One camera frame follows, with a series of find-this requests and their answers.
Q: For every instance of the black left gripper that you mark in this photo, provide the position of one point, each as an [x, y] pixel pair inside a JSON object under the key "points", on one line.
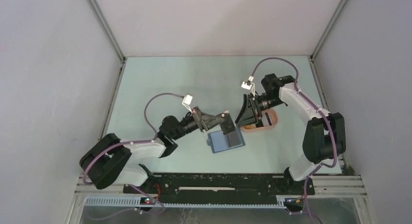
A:
{"points": [[206, 120]]}

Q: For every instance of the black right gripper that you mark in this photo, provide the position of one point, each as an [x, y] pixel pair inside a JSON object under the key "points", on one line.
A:
{"points": [[249, 114]]}

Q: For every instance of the pink oval tray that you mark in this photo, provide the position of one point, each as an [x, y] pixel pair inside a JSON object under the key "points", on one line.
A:
{"points": [[258, 126]]}

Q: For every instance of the blue card holder wallet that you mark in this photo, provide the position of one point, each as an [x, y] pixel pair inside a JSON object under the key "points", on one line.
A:
{"points": [[218, 143]]}

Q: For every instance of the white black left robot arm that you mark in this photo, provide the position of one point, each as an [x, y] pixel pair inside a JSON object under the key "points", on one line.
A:
{"points": [[111, 160]]}

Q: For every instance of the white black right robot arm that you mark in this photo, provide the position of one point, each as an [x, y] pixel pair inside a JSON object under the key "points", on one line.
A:
{"points": [[324, 136]]}

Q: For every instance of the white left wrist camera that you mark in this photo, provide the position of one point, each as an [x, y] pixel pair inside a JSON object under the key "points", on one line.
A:
{"points": [[187, 99]]}

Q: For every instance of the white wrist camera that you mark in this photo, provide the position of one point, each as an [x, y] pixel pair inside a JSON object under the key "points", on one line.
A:
{"points": [[249, 85], [187, 99]]}

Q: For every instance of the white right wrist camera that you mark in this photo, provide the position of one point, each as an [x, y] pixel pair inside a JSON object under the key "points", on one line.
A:
{"points": [[249, 85]]}

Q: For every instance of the aluminium frame rail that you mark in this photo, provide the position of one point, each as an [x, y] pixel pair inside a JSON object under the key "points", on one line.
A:
{"points": [[324, 187]]}

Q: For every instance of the blue-white cable duct strip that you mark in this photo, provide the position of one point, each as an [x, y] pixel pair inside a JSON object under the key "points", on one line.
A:
{"points": [[131, 201]]}

